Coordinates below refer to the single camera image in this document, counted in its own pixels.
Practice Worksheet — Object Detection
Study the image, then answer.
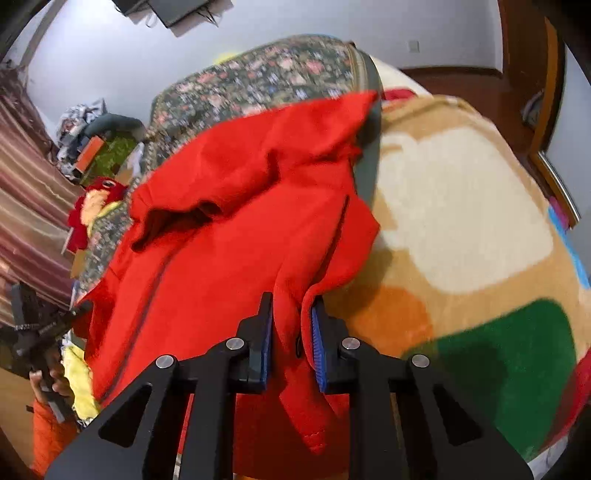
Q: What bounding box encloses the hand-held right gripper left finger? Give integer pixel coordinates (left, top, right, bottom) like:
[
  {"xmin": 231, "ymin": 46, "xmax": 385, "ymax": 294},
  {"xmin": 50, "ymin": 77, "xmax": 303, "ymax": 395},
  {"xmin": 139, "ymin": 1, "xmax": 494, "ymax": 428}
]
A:
[{"xmin": 44, "ymin": 291, "xmax": 275, "ymax": 480}]

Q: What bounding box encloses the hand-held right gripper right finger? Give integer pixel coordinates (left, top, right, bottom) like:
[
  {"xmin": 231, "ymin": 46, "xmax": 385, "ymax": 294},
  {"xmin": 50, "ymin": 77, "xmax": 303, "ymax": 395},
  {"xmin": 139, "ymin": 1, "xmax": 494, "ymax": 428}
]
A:
[{"xmin": 310, "ymin": 295, "xmax": 534, "ymax": 480}]

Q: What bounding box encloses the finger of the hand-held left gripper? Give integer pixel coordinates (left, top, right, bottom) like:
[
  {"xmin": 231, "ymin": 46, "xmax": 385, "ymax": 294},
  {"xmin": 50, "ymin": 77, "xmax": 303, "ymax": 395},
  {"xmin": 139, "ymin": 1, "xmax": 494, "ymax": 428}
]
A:
[{"xmin": 46, "ymin": 301, "xmax": 94, "ymax": 335}]

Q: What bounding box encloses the red zip jacket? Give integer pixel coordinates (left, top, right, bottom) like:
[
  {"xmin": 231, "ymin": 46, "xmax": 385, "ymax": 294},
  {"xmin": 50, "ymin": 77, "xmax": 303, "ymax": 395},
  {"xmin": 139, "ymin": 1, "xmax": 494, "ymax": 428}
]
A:
[{"xmin": 76, "ymin": 90, "xmax": 384, "ymax": 455}]

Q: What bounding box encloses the person's left forearm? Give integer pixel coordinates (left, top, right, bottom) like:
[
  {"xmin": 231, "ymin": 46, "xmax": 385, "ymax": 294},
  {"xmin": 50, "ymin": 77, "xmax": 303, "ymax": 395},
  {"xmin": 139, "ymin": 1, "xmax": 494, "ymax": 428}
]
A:
[{"xmin": 30, "ymin": 397, "xmax": 81, "ymax": 476}]

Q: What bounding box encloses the pile of clothes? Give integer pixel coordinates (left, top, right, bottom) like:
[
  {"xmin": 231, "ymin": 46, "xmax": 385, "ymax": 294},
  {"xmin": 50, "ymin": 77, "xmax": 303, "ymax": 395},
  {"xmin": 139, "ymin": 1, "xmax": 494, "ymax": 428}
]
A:
[{"xmin": 55, "ymin": 98, "xmax": 146, "ymax": 162}]

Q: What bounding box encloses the person's left hand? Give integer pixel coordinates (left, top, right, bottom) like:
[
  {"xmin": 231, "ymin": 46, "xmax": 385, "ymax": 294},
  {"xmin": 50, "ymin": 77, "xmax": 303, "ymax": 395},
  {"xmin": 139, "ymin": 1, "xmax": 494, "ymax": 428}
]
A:
[{"xmin": 28, "ymin": 355, "xmax": 75, "ymax": 400}]

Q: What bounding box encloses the yellow cloth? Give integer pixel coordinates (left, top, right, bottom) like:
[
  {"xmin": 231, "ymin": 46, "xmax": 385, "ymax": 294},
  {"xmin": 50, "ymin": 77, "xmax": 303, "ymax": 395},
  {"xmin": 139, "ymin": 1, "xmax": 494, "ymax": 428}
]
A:
[{"xmin": 62, "ymin": 344, "xmax": 100, "ymax": 418}]

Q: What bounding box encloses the striped brown curtain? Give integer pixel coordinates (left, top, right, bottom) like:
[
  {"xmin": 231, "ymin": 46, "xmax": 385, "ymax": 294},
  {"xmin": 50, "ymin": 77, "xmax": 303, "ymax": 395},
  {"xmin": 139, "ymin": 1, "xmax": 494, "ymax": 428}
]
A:
[{"xmin": 0, "ymin": 65, "xmax": 88, "ymax": 324}]

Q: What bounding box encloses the red plush toy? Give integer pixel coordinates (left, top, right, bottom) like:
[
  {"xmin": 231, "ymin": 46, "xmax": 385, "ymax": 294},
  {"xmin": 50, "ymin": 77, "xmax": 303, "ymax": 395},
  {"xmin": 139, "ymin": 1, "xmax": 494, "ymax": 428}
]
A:
[{"xmin": 67, "ymin": 178, "xmax": 127, "ymax": 252}]

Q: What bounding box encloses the orange box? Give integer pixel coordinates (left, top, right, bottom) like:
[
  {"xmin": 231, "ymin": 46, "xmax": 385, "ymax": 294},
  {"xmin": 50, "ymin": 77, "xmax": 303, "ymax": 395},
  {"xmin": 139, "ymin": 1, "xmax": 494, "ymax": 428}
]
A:
[{"xmin": 76, "ymin": 136, "xmax": 105, "ymax": 171}]

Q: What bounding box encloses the green patterned cloth cover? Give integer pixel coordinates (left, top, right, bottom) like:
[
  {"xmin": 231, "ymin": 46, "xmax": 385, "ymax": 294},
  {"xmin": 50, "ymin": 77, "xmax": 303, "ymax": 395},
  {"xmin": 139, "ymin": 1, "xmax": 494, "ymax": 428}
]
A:
[{"xmin": 92, "ymin": 136, "xmax": 139, "ymax": 178}]

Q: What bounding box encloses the colourful fleece blanket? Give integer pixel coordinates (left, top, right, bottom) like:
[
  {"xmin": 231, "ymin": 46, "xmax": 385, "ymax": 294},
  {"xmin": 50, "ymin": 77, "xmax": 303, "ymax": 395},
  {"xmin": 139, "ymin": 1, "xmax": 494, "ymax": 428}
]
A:
[{"xmin": 323, "ymin": 55, "xmax": 591, "ymax": 480}]

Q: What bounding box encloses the floral bedspread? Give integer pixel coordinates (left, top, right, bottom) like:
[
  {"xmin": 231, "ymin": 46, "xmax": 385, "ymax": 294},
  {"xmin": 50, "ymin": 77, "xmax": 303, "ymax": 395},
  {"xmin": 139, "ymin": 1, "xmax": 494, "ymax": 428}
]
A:
[{"xmin": 69, "ymin": 33, "xmax": 384, "ymax": 301}]

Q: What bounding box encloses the wooden door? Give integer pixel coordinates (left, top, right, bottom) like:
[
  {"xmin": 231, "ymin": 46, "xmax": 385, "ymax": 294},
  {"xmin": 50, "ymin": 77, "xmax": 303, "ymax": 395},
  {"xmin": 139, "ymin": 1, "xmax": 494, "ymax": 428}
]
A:
[{"xmin": 499, "ymin": 0, "xmax": 550, "ymax": 139}]

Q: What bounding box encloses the small black wall monitor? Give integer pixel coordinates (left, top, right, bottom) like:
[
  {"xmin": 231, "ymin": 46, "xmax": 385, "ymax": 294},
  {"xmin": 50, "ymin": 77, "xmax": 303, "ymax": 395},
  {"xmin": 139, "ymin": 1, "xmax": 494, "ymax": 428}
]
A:
[{"xmin": 148, "ymin": 0, "xmax": 234, "ymax": 28}]

